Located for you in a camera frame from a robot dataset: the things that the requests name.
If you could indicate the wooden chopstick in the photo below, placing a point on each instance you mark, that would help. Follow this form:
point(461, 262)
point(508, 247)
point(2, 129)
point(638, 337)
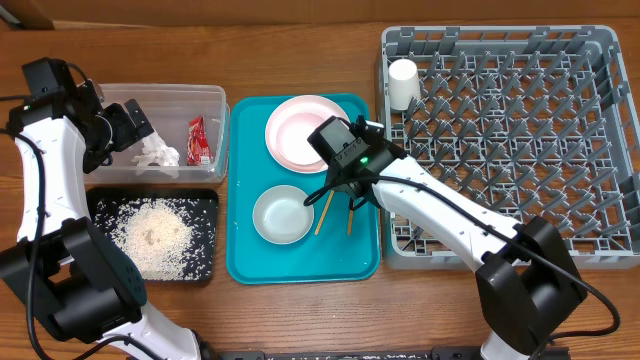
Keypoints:
point(350, 222)
point(324, 213)

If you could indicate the pile of white rice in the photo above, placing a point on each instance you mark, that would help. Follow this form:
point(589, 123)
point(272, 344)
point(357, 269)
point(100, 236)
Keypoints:
point(150, 240)

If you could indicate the grey plastic dish rack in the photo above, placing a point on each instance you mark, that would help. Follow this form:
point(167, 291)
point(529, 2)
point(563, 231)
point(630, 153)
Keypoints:
point(526, 121)

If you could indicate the white napkin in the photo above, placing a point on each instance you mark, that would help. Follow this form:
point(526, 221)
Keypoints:
point(155, 151)

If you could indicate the white pink-rimmed plate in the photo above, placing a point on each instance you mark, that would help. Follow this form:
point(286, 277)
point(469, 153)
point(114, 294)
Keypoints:
point(289, 127)

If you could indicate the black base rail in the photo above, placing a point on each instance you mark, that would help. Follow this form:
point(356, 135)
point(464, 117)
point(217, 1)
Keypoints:
point(437, 353)

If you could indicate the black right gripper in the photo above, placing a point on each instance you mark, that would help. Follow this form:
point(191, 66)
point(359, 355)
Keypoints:
point(332, 167)

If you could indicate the red snack wrapper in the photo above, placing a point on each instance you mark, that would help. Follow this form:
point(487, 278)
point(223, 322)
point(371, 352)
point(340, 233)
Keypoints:
point(198, 151)

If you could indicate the white paper cup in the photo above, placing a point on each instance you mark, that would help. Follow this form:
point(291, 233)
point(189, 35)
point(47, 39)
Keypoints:
point(404, 84)

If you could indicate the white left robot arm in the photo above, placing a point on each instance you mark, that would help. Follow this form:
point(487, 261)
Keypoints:
point(73, 281)

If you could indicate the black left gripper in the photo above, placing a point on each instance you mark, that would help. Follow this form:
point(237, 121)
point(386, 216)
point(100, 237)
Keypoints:
point(128, 132)

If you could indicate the white bowl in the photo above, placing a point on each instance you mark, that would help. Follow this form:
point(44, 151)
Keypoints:
point(280, 216)

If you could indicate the black plastic tray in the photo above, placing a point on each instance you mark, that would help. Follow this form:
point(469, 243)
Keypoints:
point(205, 195)

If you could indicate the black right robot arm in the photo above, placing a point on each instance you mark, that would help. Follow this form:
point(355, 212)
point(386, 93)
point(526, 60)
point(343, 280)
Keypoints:
point(528, 283)

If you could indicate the clear plastic waste bin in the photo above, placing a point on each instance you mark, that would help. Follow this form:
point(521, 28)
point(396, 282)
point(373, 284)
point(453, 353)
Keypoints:
point(170, 108)

